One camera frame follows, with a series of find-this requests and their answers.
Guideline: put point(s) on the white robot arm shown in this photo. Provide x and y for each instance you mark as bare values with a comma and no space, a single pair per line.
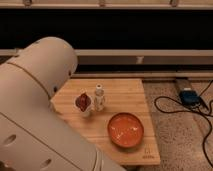
32,136

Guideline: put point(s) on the clear plastic bottle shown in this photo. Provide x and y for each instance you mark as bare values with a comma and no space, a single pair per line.
99,99

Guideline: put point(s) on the wooden board table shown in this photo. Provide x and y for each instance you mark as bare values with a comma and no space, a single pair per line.
121,95

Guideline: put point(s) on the cup with brown contents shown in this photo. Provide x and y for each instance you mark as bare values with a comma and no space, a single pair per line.
83,104

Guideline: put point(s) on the orange bowl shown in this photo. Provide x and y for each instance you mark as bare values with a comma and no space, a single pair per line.
125,130

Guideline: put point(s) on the blue power adapter box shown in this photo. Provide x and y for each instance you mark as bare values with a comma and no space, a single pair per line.
189,97

